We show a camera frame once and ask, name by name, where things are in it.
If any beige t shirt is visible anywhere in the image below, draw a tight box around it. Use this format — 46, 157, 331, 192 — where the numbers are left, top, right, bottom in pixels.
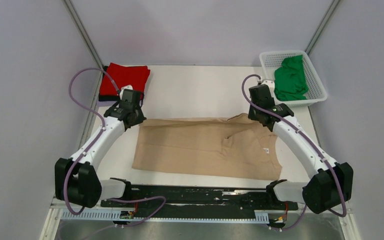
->
132, 113, 282, 181

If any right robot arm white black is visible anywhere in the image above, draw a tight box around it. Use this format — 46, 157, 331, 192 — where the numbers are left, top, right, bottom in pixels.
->
244, 84, 354, 217

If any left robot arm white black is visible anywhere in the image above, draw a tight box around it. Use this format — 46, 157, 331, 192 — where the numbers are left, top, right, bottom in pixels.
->
54, 85, 146, 208

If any folded black t shirt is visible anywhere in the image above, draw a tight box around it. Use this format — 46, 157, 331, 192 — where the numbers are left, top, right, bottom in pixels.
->
97, 94, 145, 103

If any green t shirt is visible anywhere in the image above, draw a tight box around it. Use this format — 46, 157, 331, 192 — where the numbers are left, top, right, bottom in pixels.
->
274, 55, 309, 102

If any folded red t shirt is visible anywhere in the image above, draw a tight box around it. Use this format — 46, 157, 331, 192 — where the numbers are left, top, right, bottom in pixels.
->
99, 63, 151, 96

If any white plastic basket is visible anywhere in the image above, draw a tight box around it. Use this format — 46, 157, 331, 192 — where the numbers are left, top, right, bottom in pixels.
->
259, 50, 328, 108

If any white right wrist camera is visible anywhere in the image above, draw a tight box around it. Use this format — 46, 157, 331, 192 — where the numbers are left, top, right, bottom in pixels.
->
261, 78, 275, 90

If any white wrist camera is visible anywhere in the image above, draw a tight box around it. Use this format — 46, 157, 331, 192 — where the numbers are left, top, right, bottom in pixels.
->
261, 78, 275, 90
118, 84, 134, 100

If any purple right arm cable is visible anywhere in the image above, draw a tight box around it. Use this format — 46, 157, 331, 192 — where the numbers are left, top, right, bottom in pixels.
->
240, 74, 348, 231

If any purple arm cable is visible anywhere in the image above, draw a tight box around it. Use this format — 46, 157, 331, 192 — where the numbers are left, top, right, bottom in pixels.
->
62, 67, 167, 228
240, 74, 348, 231

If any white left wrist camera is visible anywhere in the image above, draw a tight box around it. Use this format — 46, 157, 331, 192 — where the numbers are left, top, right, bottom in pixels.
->
118, 84, 134, 100

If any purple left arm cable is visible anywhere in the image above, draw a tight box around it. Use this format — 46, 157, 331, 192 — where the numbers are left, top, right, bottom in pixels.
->
62, 67, 167, 228

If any right aluminium frame post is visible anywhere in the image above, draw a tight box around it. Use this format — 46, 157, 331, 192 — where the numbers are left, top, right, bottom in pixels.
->
304, 0, 342, 55

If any aluminium frame post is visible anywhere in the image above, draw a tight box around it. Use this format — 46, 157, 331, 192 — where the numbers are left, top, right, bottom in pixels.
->
62, 0, 104, 69
304, 0, 342, 55

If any white slotted cable duct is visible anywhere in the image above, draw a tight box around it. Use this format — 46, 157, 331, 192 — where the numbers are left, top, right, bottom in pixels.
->
60, 209, 270, 224

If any left aluminium frame post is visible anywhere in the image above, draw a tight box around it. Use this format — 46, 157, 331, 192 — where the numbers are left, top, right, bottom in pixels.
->
62, 0, 104, 69

